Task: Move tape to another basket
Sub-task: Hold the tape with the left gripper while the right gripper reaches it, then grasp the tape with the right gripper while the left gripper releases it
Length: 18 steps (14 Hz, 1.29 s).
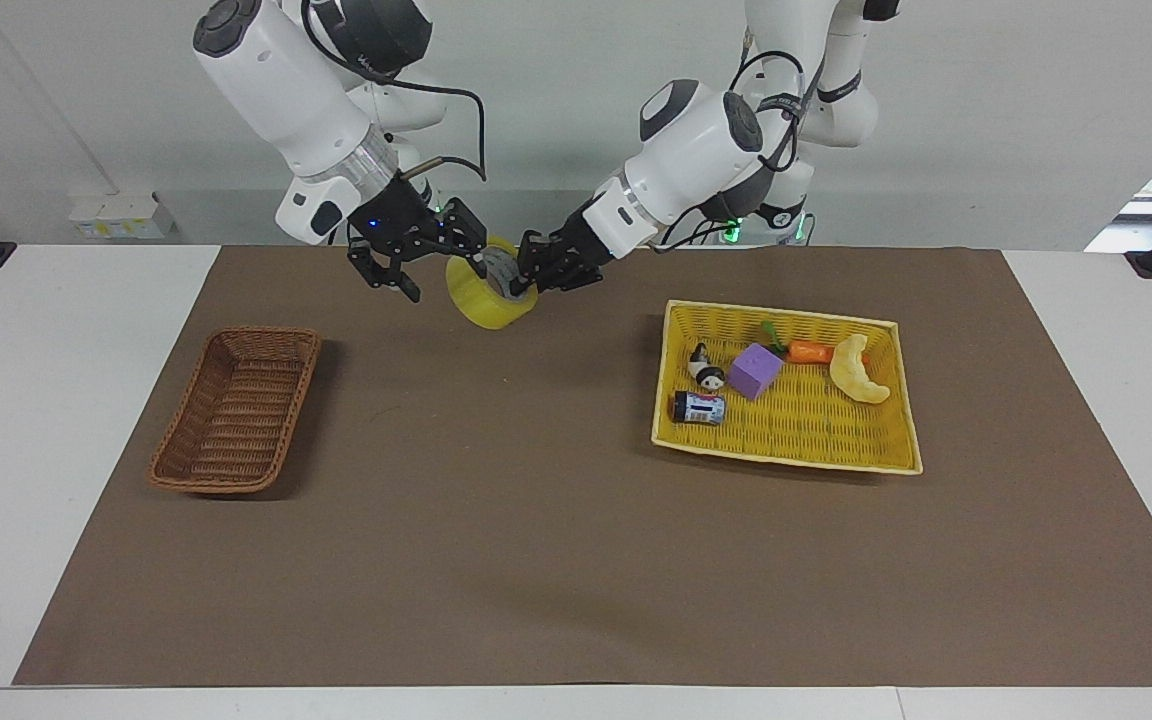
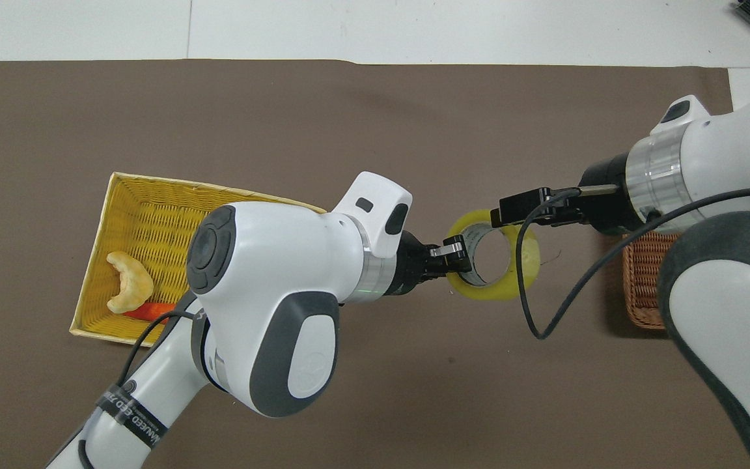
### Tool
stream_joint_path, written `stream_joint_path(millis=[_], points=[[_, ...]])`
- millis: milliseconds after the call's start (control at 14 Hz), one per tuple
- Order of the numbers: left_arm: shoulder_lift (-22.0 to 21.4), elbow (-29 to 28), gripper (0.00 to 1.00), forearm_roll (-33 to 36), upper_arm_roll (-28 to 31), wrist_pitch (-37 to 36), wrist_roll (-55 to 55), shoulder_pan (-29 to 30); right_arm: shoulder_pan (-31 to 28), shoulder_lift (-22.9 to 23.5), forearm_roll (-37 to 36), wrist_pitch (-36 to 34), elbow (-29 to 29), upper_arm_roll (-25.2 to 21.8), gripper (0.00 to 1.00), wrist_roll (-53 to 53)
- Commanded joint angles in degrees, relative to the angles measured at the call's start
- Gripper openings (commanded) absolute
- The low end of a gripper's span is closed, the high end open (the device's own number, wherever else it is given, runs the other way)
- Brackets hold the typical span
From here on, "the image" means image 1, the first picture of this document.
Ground yellow toy croissant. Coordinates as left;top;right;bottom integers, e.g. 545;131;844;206
828;333;893;406

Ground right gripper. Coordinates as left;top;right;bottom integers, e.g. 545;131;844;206
347;174;489;304

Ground white wall socket box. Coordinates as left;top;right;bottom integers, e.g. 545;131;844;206
68;191;178;242

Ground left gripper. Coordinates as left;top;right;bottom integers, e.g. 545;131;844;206
510;214;607;298

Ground black can with label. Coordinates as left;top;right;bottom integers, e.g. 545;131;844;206
672;389;728;428

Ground brown wicker basket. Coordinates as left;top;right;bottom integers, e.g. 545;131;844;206
147;326;323;496

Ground yellow woven basket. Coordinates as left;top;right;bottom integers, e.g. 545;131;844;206
650;299;925;477

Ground black cable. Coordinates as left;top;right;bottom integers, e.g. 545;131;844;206
300;0;490;187
656;48;829;251

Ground orange toy carrot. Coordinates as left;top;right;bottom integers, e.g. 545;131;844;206
760;321;870;367

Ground yellow tape roll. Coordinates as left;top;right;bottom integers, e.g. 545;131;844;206
445;236;540;331

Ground panda toy figure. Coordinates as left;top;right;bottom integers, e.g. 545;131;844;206
687;342;728;392

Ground purple cube block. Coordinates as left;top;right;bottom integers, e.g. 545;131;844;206
727;342;786;402

